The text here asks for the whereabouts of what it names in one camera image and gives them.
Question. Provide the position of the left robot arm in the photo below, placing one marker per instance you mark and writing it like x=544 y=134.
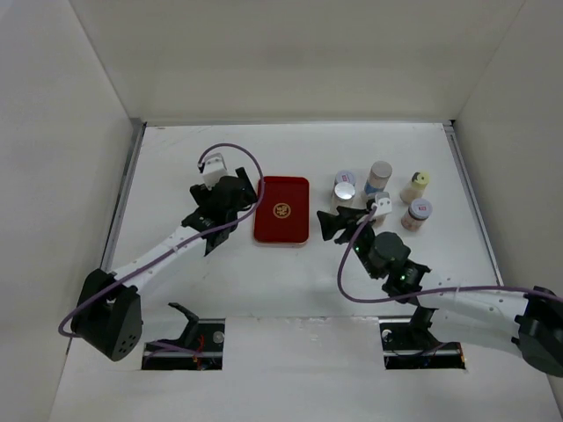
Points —
x=108 y=315

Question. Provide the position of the left aluminium frame rail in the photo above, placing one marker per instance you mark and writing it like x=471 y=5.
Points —
x=121 y=202

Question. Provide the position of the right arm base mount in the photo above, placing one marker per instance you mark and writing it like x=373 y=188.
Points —
x=408 y=344

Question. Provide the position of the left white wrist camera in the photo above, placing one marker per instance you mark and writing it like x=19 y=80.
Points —
x=212 y=168

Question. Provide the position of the pink jar red label lid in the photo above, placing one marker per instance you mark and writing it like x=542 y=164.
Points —
x=417 y=213

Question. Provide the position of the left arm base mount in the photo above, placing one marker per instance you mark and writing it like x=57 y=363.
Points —
x=199 y=347

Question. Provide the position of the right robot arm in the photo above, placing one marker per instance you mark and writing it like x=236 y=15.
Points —
x=525 y=322

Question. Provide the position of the blue label silver cap bottle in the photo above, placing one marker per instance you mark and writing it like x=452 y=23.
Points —
x=379 y=174

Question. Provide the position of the red tray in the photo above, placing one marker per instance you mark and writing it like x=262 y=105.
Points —
x=283 y=216

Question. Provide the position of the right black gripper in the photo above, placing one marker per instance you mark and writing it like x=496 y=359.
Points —
x=347 y=219

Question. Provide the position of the small silver lid jar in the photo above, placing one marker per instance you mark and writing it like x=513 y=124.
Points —
x=343 y=195

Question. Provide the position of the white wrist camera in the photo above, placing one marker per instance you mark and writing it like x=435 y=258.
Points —
x=380 y=204
x=212 y=168

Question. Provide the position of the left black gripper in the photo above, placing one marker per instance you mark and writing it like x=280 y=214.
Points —
x=202 y=194

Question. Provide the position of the aluminium frame rail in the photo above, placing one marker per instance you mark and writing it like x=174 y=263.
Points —
x=121 y=202
x=451 y=135

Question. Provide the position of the yellow cap condiment bottle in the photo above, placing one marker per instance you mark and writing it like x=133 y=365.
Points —
x=415 y=187

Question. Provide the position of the right aluminium frame rail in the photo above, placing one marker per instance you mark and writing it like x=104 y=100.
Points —
x=451 y=135

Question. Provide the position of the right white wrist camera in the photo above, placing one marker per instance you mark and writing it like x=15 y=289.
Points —
x=380 y=204

